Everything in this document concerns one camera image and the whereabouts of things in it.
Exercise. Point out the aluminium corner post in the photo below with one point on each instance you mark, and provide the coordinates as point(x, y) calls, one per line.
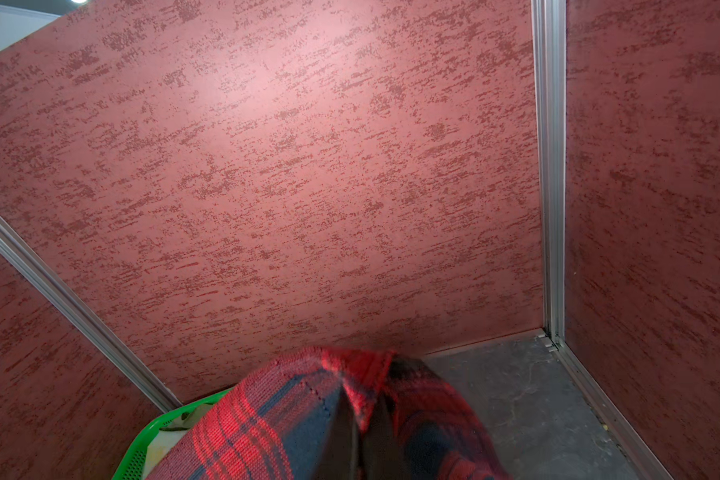
point(549, 52)
point(42, 277)

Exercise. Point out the pastel floral skirt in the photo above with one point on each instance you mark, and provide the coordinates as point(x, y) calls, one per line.
point(168, 436)

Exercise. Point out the right aluminium corner post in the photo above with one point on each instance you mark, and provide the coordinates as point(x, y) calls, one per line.
point(549, 52)

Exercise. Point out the green plastic basket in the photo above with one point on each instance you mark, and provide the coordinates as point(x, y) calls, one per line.
point(132, 466)

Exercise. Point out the left aluminium corner post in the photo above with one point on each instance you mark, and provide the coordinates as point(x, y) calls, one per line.
point(42, 277)

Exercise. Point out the red plaid skirt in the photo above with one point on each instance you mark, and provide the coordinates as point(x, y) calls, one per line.
point(327, 413)

